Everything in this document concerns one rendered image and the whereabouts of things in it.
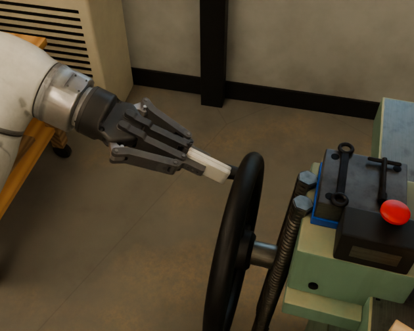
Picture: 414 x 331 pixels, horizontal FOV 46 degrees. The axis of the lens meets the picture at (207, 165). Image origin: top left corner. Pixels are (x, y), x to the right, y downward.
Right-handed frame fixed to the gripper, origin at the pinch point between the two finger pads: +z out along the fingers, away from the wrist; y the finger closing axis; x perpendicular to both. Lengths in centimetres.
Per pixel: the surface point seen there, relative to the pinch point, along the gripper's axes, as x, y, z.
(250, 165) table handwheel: -9.3, -4.5, 4.5
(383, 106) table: -10.9, 18.0, 22.1
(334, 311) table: -6.7, -17.9, 20.4
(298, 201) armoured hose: -13.9, -10.6, 10.3
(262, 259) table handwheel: 1.3, -10.3, 12.5
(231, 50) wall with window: 66, 115, -1
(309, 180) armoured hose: -14.2, -7.0, 11.0
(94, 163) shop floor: 103, 63, -31
